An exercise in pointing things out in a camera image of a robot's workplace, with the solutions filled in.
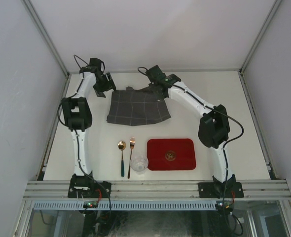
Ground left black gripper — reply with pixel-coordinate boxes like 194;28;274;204
93;73;116;98

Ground grey checked cloth napkin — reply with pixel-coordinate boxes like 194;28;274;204
107;87;171;126

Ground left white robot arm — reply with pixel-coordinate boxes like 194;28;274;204
61;66;116;180

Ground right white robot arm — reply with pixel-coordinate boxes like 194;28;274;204
146;72;236;197

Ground rose gold fork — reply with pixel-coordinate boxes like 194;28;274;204
127;137;135;179

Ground red rectangular tray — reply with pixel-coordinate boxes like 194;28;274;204
146;138;196;171

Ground clear glass cup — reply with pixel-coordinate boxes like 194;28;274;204
130;154;148;174

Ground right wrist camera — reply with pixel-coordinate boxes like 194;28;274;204
145;65;166;83

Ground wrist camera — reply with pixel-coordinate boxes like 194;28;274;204
145;65;166;83
89;58;105;72

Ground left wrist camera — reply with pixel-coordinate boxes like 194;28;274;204
89;58;105;72

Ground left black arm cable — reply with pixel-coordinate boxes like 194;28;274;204
57;54;91;126

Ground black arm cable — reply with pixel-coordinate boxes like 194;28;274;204
57;54;91;126
219;111;245;149

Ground gold spoon green handle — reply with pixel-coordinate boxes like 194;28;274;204
118;141;126;177

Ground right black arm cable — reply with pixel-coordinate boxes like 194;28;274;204
219;111;245;149

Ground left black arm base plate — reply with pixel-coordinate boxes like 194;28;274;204
68;181;111;199

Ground left aluminium frame post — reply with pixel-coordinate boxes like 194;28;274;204
21;0;70;78

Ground aluminium frame post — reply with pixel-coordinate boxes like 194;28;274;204
239;0;283;74
21;0;70;78

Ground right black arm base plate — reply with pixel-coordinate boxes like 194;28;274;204
198;182;244;198

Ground grey slotted cable duct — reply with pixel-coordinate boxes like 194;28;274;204
34;200;218;211

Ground right aluminium frame post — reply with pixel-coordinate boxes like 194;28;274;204
239;0;283;74

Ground aluminium front rail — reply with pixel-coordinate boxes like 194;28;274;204
23;180;291;200

